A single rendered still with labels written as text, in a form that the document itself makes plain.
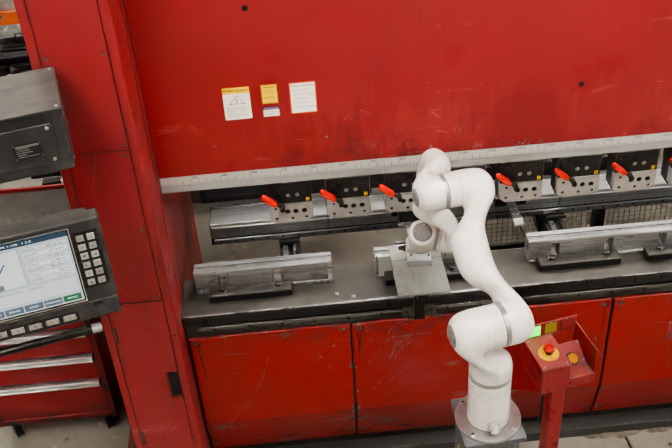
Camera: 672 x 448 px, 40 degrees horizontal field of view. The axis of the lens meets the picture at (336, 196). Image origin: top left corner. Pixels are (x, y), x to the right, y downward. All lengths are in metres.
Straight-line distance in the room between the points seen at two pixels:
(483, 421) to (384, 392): 1.02
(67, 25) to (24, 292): 0.77
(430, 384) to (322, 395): 0.42
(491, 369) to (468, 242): 0.35
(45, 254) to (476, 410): 1.29
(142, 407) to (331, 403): 0.73
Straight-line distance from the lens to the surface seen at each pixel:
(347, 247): 5.00
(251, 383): 3.63
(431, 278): 3.26
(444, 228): 2.91
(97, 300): 2.87
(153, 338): 3.33
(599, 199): 3.79
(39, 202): 3.95
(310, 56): 2.92
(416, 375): 3.67
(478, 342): 2.50
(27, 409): 4.21
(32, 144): 2.58
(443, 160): 2.67
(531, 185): 3.31
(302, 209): 3.23
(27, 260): 2.76
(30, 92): 2.64
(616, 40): 3.11
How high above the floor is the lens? 3.13
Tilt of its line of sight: 36 degrees down
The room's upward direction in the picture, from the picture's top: 4 degrees counter-clockwise
